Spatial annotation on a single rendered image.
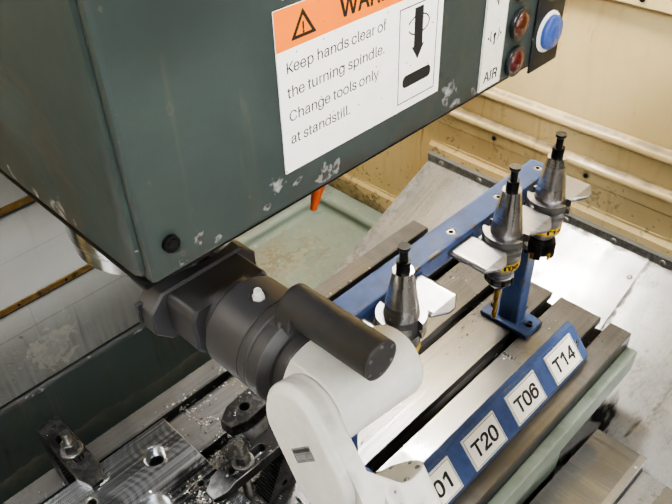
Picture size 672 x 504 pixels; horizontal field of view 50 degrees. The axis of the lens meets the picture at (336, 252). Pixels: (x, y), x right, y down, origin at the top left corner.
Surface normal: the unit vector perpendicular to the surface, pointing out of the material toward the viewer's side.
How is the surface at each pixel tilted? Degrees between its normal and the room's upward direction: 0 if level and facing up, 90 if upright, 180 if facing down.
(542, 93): 90
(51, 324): 92
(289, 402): 80
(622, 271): 24
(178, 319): 90
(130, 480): 0
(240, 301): 18
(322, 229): 0
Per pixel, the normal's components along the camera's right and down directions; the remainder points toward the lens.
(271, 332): -0.35, -0.48
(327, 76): 0.72, 0.43
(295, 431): -0.69, 0.32
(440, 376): -0.03, -0.77
